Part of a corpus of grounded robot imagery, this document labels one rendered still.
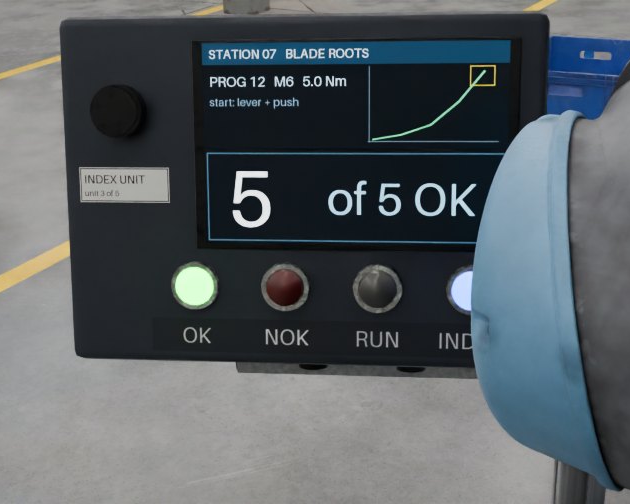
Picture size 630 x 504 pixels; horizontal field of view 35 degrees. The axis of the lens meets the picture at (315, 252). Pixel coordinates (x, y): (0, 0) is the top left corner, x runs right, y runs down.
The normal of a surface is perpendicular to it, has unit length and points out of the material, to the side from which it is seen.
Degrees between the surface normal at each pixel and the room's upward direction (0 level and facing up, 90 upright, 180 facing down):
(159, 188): 75
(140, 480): 0
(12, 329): 0
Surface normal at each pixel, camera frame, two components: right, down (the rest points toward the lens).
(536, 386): -0.64, 0.41
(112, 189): -0.11, 0.17
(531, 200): -0.47, -0.44
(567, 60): -0.41, 0.38
